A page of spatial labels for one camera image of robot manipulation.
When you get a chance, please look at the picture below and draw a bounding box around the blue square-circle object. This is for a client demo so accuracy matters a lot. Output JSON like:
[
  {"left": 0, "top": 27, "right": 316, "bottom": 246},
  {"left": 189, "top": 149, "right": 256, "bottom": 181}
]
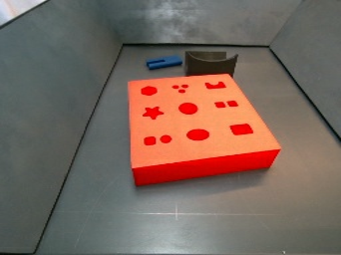
[{"left": 147, "top": 56, "right": 181, "bottom": 70}]

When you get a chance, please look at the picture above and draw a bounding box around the black curved fixture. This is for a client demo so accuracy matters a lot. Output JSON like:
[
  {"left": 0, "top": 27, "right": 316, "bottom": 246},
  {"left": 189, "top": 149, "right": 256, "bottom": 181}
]
[{"left": 184, "top": 51, "right": 237, "bottom": 76}]

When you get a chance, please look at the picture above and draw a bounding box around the red shape-sorter block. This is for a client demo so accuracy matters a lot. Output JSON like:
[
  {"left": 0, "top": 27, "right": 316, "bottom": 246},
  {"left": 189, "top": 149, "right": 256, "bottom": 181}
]
[{"left": 128, "top": 75, "right": 280, "bottom": 185}]

